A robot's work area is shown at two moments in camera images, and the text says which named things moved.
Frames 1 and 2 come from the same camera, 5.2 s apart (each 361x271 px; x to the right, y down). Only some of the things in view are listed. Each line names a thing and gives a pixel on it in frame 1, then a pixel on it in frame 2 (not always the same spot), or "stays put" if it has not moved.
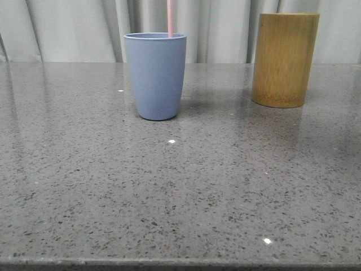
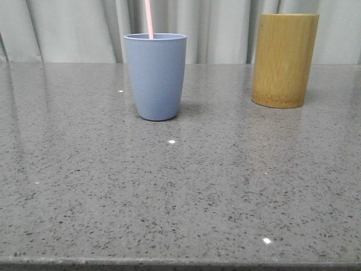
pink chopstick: (170, 18) to (149, 19)
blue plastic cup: (157, 65) stays put
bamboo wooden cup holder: (285, 47) stays put
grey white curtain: (217, 31) stays put
